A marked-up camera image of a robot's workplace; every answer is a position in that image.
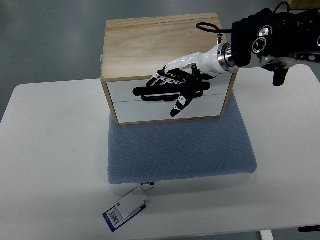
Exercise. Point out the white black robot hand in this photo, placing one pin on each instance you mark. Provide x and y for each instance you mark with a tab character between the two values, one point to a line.
191	70

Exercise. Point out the black drawer handle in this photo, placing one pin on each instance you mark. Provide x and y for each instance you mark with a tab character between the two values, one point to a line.
158	93

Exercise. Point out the white drawer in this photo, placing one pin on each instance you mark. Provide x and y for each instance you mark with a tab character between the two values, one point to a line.
141	111
122	91

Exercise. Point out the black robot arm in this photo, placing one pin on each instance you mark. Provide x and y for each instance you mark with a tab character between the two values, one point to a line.
279	40

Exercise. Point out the wooden drawer cabinet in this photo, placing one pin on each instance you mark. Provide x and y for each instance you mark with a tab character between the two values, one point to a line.
136	48

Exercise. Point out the blue grey cushion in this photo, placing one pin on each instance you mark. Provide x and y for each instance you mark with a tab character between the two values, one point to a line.
153	152

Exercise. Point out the cardboard box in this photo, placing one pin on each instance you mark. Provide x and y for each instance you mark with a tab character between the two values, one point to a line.
304	4

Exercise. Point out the white blue product tag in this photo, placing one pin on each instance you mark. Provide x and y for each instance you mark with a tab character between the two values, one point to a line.
125	209

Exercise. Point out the white table leg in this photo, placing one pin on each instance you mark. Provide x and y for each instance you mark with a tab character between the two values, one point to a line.
266	235

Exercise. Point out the black table control panel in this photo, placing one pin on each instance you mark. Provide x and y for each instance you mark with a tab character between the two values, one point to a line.
308	229

